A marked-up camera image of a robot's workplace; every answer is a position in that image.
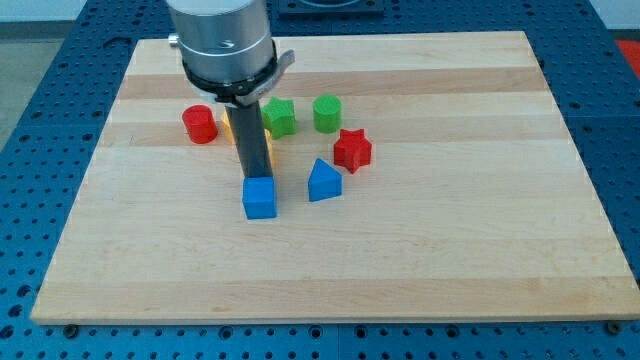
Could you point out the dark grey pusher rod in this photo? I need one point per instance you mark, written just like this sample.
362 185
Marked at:
249 142

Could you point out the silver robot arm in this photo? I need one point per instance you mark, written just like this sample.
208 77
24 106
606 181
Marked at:
229 57

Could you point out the green star block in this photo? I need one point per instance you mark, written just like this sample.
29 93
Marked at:
279 117

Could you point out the red star block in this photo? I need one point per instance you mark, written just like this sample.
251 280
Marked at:
352 150

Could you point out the yellow block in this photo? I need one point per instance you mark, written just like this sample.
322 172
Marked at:
228 126

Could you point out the red cylinder block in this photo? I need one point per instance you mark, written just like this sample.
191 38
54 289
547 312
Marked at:
200 124

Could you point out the blue cube block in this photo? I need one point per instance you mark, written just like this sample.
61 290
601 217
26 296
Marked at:
259 198

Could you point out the green cylinder block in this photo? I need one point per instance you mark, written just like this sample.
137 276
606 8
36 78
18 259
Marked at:
327 113

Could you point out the blue triangle block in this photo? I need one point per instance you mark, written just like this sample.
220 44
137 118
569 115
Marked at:
324 182

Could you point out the light wooden board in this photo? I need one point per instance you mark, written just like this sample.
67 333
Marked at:
476 206

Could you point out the dark mount plate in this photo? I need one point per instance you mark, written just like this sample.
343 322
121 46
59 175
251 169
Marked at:
288 8

